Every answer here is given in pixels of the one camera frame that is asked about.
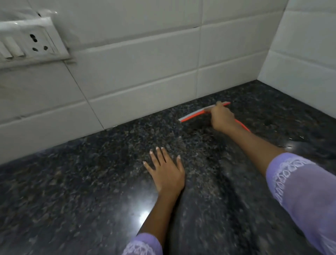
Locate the white wall switch socket panel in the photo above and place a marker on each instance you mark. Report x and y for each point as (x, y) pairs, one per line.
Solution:
(28, 42)

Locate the person's right forearm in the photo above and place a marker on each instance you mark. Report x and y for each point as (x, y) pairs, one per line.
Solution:
(252, 143)

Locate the person's purple lace left sleeve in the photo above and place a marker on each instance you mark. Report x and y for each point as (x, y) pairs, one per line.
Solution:
(143, 245)

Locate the person's right hand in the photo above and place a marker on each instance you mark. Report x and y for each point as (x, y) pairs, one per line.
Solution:
(222, 118)

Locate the person's left little finger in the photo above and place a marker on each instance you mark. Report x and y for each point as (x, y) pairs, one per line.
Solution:
(148, 167)

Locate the person's left thumb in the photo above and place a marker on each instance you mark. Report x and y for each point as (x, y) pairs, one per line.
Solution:
(180, 164)

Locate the person's right fingers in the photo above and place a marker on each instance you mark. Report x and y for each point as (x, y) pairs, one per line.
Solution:
(219, 108)

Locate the person's left forearm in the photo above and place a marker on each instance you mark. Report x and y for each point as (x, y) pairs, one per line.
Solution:
(160, 212)

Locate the orange counter squeegee wiper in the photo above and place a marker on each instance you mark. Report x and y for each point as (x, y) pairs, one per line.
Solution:
(194, 114)

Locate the person's left middle finger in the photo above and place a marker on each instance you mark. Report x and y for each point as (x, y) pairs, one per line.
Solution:
(160, 157)

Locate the person's purple lace sleeve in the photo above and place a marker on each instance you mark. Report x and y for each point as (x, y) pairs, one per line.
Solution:
(304, 199)
(143, 245)

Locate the person's purple lace right sleeve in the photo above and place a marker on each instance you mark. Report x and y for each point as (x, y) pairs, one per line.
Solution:
(304, 199)

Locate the person's left hand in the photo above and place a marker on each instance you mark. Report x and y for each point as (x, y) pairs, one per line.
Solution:
(168, 176)

